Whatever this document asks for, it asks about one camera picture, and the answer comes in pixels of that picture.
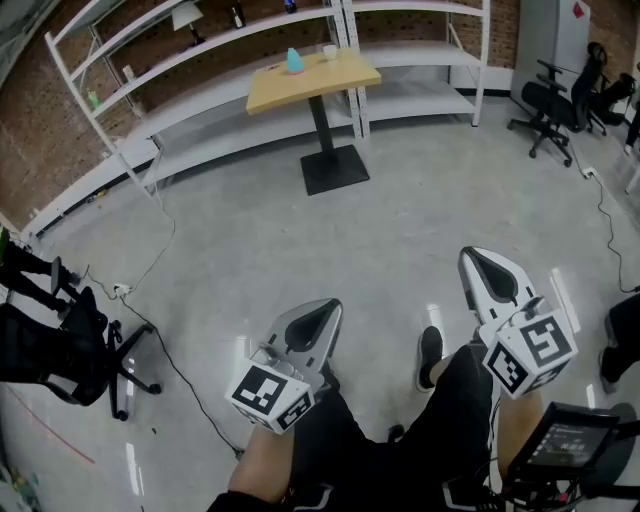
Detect person's right black shoe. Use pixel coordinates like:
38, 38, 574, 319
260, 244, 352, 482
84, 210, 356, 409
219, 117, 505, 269
415, 325, 445, 393

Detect white shade table lamp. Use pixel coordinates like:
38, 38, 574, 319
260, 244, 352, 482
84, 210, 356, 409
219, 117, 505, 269
170, 1, 207, 48

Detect black floor cable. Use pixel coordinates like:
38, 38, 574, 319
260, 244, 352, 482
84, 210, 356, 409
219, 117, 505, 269
85, 267, 247, 460
593, 174, 640, 295

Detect grey metal cabinet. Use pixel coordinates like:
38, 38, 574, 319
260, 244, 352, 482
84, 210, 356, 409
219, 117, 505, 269
509, 0, 592, 97

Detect white power cable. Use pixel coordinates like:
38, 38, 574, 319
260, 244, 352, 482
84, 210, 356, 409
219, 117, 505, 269
122, 142, 177, 297

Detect person's right forearm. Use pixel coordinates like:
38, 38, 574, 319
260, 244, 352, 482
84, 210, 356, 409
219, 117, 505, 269
498, 389, 547, 477

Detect long white shelving rack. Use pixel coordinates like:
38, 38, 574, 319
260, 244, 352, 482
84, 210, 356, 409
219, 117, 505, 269
19, 0, 362, 242

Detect short white shelving rack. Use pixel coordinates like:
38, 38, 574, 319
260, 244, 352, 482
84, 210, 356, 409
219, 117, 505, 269
339, 0, 492, 140

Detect person's black shorts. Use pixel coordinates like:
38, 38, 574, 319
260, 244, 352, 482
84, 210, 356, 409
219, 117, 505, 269
291, 343, 502, 512

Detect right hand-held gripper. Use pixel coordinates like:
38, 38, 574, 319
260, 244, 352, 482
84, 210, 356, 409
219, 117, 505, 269
458, 246, 580, 399

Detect person's right leg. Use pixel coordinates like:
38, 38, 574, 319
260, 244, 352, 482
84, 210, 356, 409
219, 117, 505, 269
428, 353, 459, 387

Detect black monitor mount rig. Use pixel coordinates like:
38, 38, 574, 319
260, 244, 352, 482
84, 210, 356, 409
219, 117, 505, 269
441, 464, 640, 512

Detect black chest monitor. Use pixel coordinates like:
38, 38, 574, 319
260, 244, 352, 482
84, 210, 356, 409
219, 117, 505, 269
509, 400, 622, 484

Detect person's left forearm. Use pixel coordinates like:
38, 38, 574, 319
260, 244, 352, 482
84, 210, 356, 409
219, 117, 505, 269
228, 423, 297, 502

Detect person's black shirt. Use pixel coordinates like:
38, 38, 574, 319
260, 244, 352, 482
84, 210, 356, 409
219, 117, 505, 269
206, 480, 332, 512

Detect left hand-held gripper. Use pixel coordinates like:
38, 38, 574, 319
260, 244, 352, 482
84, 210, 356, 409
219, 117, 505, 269
224, 298, 344, 434

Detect person's black shoe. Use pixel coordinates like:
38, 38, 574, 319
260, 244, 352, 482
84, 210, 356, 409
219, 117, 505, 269
319, 365, 342, 397
415, 325, 445, 393

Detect black office chair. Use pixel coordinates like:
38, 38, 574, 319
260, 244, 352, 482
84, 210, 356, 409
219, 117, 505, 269
506, 58, 577, 169
0, 285, 164, 422
571, 41, 639, 137

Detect person's left black shoe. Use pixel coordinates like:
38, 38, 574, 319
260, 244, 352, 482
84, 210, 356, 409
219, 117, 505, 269
319, 365, 342, 397

